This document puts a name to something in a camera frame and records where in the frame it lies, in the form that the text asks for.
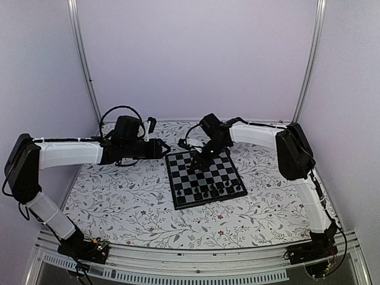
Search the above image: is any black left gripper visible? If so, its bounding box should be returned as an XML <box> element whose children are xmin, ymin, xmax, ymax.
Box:
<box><xmin>123</xmin><ymin>138</ymin><xmax>171</xmax><ymax>160</ymax></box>

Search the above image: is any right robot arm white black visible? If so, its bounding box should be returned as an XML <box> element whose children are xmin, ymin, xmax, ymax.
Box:
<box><xmin>183</xmin><ymin>113</ymin><xmax>338</xmax><ymax>259</ymax></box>

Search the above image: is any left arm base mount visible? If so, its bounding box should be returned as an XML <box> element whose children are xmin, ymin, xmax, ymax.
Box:
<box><xmin>58</xmin><ymin>237</ymin><xmax>109</xmax><ymax>264</ymax></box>

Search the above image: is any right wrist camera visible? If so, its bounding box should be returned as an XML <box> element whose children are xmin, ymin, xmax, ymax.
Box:
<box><xmin>178</xmin><ymin>138</ymin><xmax>204</xmax><ymax>153</ymax></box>

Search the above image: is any left camera black cable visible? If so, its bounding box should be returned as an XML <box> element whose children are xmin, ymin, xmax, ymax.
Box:
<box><xmin>99</xmin><ymin>104</ymin><xmax>146</xmax><ymax>139</ymax></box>

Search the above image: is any right aluminium frame post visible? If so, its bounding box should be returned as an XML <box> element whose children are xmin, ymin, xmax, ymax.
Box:
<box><xmin>292</xmin><ymin>0</ymin><xmax>327</xmax><ymax>122</ymax></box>

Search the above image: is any floral patterned table mat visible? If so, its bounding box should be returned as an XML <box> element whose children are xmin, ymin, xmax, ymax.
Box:
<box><xmin>64</xmin><ymin>121</ymin><xmax>338</xmax><ymax>249</ymax></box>

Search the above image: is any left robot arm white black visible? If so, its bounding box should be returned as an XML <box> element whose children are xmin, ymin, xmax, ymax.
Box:
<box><xmin>3</xmin><ymin>116</ymin><xmax>170</xmax><ymax>258</ymax></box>

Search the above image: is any camera black cable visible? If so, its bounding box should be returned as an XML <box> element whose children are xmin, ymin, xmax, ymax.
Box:
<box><xmin>99</xmin><ymin>104</ymin><xmax>146</xmax><ymax>139</ymax></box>
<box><xmin>184</xmin><ymin>123</ymin><xmax>202</xmax><ymax>143</ymax></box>

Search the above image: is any left aluminium frame post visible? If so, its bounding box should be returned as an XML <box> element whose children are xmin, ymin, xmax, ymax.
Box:
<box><xmin>67</xmin><ymin>0</ymin><xmax>102</xmax><ymax>124</ymax></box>

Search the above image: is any aluminium frame post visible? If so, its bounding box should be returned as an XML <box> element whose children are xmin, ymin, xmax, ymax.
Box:
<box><xmin>67</xmin><ymin>0</ymin><xmax>102</xmax><ymax>124</ymax></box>
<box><xmin>292</xmin><ymin>0</ymin><xmax>327</xmax><ymax>122</ymax></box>

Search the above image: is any front aluminium rail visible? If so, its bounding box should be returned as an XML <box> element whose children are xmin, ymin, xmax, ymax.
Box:
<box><xmin>25</xmin><ymin>230</ymin><xmax>372</xmax><ymax>284</ymax></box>

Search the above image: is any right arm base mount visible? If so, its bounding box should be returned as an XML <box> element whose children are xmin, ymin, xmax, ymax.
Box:
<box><xmin>283</xmin><ymin>241</ymin><xmax>338</xmax><ymax>265</ymax></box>

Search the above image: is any black silver chess board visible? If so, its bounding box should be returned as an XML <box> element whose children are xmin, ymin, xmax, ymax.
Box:
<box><xmin>165</xmin><ymin>150</ymin><xmax>248</xmax><ymax>210</ymax></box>

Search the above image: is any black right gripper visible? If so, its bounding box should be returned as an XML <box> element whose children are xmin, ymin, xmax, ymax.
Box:
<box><xmin>189</xmin><ymin>138</ymin><xmax>227</xmax><ymax>170</ymax></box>

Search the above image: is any right camera black cable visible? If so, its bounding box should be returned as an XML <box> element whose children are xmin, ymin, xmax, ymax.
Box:
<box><xmin>184</xmin><ymin>123</ymin><xmax>202</xmax><ymax>143</ymax></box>

